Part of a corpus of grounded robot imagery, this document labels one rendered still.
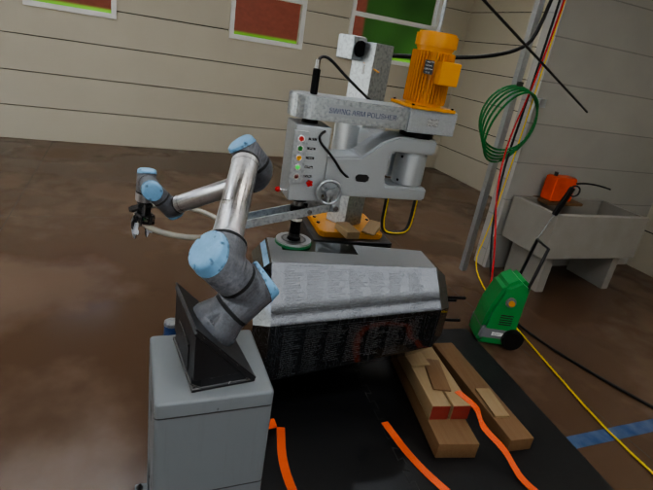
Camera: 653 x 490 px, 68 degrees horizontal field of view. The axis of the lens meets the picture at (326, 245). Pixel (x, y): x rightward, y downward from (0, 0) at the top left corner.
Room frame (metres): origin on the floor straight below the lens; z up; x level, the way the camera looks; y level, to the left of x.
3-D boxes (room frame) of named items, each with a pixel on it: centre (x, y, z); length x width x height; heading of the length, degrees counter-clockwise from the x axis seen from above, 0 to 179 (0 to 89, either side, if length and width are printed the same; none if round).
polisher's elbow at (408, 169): (2.92, -0.41, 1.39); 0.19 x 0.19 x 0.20
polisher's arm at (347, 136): (3.32, -0.19, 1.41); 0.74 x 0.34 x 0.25; 29
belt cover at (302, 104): (2.81, -0.13, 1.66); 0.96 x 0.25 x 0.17; 111
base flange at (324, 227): (3.49, -0.10, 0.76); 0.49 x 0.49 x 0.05; 19
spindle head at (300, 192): (2.72, 0.13, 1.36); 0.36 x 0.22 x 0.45; 111
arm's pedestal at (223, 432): (1.46, 0.36, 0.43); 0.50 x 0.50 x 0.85; 24
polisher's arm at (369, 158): (2.82, -0.17, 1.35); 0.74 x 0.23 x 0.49; 111
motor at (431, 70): (2.91, -0.42, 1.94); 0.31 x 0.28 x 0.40; 21
